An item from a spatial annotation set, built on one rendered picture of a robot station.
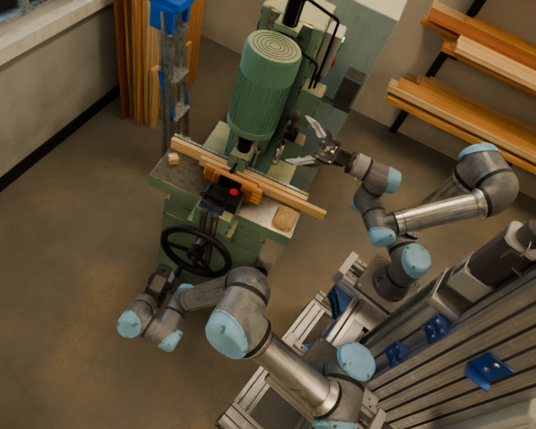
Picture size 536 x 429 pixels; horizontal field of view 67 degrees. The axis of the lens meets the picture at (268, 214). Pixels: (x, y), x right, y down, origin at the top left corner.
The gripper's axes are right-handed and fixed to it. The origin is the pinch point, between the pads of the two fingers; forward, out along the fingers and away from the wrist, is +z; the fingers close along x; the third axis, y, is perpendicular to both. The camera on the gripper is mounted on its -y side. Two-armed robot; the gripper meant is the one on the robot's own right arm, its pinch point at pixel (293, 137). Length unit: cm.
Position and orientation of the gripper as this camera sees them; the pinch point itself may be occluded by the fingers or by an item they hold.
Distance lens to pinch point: 131.6
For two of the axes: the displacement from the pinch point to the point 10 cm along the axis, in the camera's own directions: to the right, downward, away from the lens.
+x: -4.1, 9.1, 0.8
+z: -9.1, -4.1, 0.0
